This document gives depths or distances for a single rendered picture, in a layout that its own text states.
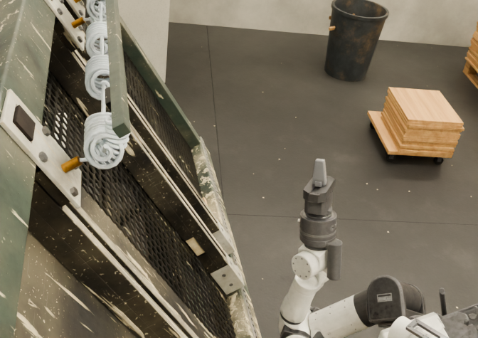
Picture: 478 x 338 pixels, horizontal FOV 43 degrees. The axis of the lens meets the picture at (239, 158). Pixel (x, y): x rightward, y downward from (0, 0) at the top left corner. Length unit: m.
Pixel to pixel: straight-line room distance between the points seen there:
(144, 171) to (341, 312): 0.66
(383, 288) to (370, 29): 4.20
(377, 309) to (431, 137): 3.15
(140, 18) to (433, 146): 2.50
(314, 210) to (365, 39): 4.27
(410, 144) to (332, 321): 3.09
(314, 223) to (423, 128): 3.18
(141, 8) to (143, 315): 4.00
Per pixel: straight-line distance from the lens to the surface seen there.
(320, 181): 1.44
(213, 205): 2.44
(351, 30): 5.58
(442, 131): 4.63
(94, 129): 1.01
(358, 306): 1.61
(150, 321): 1.23
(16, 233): 0.81
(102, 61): 1.18
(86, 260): 1.10
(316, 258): 1.49
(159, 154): 1.90
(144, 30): 5.09
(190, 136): 2.76
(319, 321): 1.66
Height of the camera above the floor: 2.41
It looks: 33 degrees down
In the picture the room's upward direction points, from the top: 8 degrees clockwise
